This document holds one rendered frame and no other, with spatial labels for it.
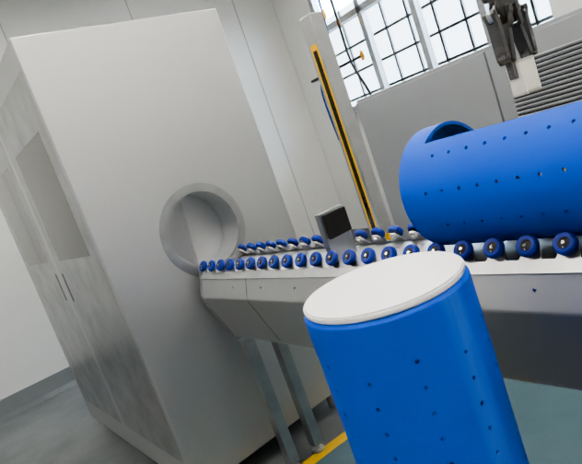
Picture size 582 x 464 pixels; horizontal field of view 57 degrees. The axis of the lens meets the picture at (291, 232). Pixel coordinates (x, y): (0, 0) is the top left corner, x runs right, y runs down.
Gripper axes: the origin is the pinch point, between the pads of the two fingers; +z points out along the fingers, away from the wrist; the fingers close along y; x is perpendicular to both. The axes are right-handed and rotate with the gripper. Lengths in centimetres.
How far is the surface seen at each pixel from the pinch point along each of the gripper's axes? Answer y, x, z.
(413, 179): 17.9, -19.8, 13.0
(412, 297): 54, 5, 23
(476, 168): 17.9, -4.0, 13.1
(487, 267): 15.9, -9.6, 34.7
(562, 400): -70, -58, 127
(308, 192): -271, -426, 53
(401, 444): 61, 0, 45
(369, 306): 58, -1, 23
